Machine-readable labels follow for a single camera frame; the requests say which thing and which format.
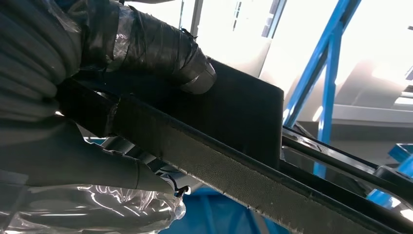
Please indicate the blue metal shelf rack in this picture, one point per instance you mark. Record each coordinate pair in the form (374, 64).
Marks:
(332, 64)

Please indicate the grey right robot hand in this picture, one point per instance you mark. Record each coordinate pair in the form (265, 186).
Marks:
(64, 161)

